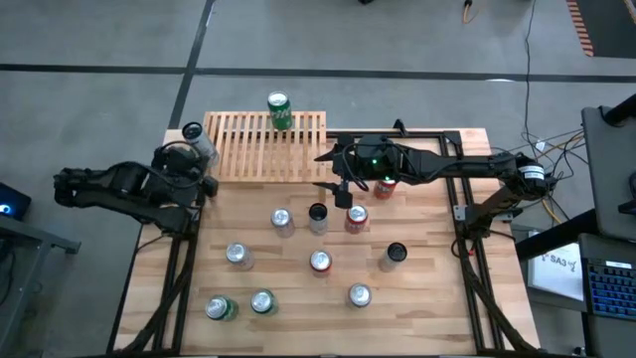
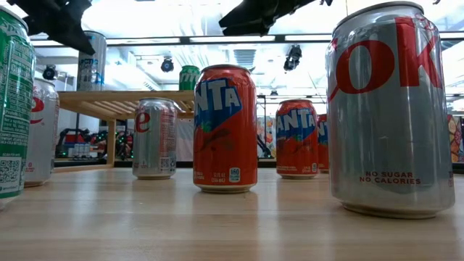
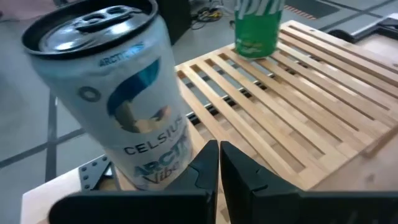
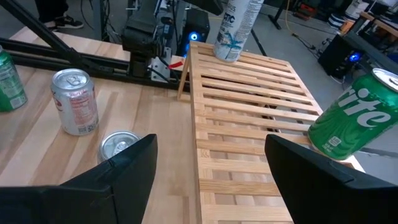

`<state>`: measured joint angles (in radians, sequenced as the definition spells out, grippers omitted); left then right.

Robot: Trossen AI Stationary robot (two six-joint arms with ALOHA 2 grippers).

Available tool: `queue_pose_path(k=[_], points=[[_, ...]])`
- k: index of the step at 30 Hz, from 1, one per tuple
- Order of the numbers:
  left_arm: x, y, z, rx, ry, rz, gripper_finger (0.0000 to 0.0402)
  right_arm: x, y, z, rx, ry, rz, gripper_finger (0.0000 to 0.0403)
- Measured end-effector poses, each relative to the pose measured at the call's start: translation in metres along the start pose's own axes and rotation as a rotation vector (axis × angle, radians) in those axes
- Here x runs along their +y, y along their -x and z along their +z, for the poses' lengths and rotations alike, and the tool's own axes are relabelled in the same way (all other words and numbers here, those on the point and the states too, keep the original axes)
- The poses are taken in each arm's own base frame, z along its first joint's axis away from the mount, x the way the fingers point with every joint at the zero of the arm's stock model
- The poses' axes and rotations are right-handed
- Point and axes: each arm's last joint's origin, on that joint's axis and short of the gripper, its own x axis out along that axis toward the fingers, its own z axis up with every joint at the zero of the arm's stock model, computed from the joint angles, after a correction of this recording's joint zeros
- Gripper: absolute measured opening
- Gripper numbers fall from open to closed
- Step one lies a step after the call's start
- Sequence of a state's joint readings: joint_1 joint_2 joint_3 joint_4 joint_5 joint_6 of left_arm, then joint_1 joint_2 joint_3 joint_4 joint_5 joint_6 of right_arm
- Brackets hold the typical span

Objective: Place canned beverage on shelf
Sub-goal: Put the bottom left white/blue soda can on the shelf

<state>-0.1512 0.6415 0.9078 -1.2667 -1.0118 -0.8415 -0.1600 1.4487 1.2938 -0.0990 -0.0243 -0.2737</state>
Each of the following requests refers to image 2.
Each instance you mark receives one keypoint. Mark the floral patterned cloth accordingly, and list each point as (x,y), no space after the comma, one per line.
(270,134)

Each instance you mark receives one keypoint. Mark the white board panel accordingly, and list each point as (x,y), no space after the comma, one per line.
(185,141)

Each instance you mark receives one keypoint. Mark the black table frame rail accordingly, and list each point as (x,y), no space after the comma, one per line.
(266,164)

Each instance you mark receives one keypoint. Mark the wooden slatted shelf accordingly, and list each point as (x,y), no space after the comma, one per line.
(108,96)

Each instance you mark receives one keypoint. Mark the colourful patchwork quilt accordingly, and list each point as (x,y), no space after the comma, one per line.
(456,137)

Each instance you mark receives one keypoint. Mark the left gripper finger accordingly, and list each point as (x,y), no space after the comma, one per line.
(74,7)
(61,32)

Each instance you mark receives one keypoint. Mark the orange Fanta can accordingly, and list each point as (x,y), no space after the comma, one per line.
(323,145)
(224,145)
(297,145)

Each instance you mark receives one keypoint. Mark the silver Diet Coke can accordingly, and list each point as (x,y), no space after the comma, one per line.
(389,127)
(45,137)
(154,145)

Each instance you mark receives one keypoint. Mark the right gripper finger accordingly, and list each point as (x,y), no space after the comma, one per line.
(261,23)
(250,11)

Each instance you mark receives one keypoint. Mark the black metal stand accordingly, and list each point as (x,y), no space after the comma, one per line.
(264,145)

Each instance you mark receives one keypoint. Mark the black framed linear light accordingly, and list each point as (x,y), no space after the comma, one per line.
(185,40)

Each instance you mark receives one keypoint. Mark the green Sprite can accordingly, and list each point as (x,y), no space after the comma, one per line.
(188,78)
(16,108)

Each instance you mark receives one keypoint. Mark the Celsius Arctic Vibe can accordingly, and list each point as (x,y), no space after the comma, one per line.
(96,72)

